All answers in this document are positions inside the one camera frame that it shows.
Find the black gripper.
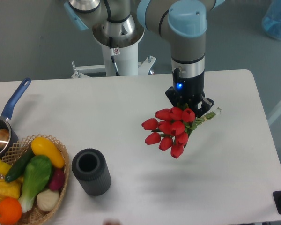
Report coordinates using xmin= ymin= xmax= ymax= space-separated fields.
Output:
xmin=165 ymin=68 xmax=214 ymax=117

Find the red tulip bouquet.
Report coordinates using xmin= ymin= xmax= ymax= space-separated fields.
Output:
xmin=141 ymin=104 xmax=221 ymax=159

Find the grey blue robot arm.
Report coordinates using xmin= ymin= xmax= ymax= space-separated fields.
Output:
xmin=64 ymin=0 xmax=221 ymax=117

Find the blue plastic bag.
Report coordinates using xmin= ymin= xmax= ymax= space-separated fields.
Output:
xmin=262 ymin=0 xmax=281 ymax=40

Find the dark grey ribbed vase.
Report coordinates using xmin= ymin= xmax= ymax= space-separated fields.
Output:
xmin=72 ymin=148 xmax=111 ymax=196

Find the purple radish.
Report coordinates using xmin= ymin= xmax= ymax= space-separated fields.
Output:
xmin=48 ymin=169 xmax=65 ymax=191

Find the yellow squash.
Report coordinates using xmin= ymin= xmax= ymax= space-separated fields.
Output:
xmin=31 ymin=137 xmax=65 ymax=169

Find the green bok choy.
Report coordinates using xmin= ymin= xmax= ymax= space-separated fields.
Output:
xmin=18 ymin=155 xmax=53 ymax=213

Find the white garlic bulb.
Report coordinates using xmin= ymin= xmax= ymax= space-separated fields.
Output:
xmin=37 ymin=189 xmax=59 ymax=212

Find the woven wicker basket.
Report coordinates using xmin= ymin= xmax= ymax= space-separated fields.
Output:
xmin=2 ymin=134 xmax=70 ymax=225

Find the green cucumber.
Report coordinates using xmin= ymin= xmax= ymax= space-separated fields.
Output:
xmin=5 ymin=149 xmax=35 ymax=182

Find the yellow banana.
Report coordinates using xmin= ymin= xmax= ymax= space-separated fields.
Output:
xmin=0 ymin=159 xmax=24 ymax=184

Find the yellow pepper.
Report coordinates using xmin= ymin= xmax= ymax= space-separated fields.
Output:
xmin=0 ymin=179 xmax=21 ymax=201

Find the orange fruit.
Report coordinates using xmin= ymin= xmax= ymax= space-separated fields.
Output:
xmin=0 ymin=197 xmax=22 ymax=225

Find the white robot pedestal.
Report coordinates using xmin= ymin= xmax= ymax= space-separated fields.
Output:
xmin=71 ymin=43 xmax=156 ymax=78

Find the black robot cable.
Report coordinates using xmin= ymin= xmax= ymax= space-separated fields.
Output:
xmin=103 ymin=0 xmax=120 ymax=76

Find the blue handled saucepan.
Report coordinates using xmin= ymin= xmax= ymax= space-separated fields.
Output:
xmin=0 ymin=78 xmax=31 ymax=158

